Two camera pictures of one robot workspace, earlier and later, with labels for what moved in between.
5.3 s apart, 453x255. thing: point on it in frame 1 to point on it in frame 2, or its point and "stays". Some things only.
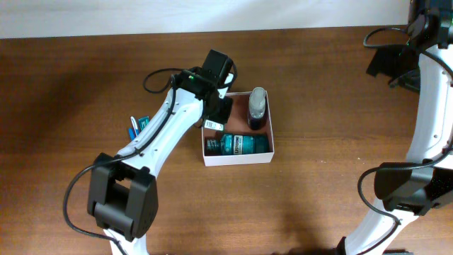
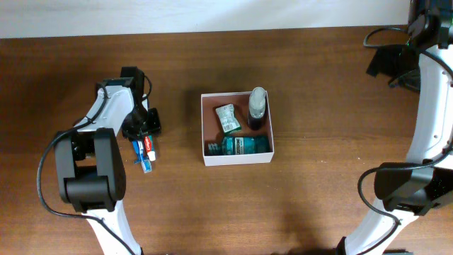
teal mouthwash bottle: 238,144 stays
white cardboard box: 239,125 stays
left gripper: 225,113 to 154,126
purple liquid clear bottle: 257,108 stays
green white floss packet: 212,125 to 228,118
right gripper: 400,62 stays
